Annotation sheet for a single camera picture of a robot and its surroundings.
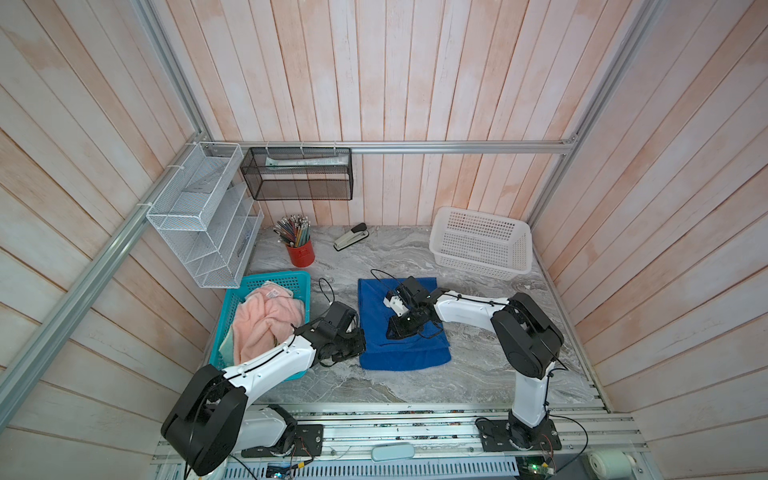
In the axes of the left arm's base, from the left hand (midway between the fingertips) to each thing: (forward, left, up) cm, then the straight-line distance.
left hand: (366, 352), depth 84 cm
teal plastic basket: (+23, +23, +2) cm, 32 cm away
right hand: (+8, -7, -4) cm, 11 cm away
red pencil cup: (+35, +24, +1) cm, 42 cm away
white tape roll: (-26, -54, +4) cm, 61 cm away
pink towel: (+8, +30, +4) cm, 31 cm away
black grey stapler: (+48, +5, -1) cm, 48 cm away
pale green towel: (-1, +38, +5) cm, 38 cm away
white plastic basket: (+45, -46, -3) cm, 64 cm away
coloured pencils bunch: (+38, +25, +11) cm, 47 cm away
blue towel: (+3, -17, -3) cm, 18 cm away
